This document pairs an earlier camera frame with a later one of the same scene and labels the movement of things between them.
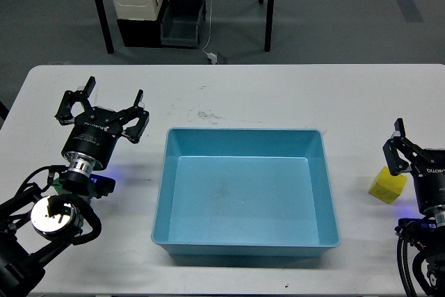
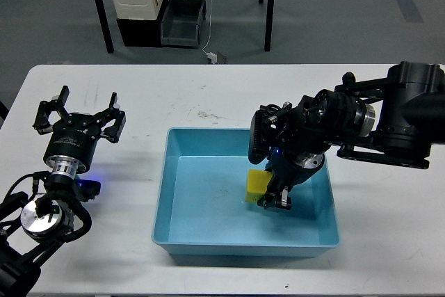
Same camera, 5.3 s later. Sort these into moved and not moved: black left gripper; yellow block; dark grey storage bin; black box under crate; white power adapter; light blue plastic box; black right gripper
Moved: yellow block; black right gripper; black left gripper
Not moved: dark grey storage bin; light blue plastic box; black box under crate; white power adapter
